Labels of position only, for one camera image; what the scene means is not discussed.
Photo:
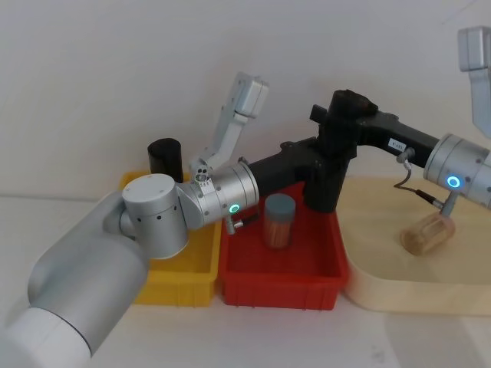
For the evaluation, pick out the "yellow plastic bin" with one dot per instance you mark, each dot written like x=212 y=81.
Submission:
x=192 y=264

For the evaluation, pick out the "black cylindrical jar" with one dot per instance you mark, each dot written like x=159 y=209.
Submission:
x=165 y=159

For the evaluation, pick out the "clear jar without lid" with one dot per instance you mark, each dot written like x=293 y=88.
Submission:
x=427 y=234

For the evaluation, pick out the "cream shallow tray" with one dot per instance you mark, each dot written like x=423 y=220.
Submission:
x=414 y=280

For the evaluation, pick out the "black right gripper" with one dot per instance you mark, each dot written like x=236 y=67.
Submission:
x=403 y=138

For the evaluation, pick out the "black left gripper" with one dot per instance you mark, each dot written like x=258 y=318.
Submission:
x=280 y=168

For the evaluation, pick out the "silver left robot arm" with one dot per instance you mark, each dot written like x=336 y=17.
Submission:
x=96 y=260

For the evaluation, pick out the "red plastic bin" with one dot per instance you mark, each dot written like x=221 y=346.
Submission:
x=280 y=276

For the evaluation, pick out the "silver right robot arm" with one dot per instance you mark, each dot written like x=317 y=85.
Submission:
x=456 y=165

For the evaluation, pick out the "clear jar with grey lid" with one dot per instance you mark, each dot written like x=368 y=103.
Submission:
x=279 y=224

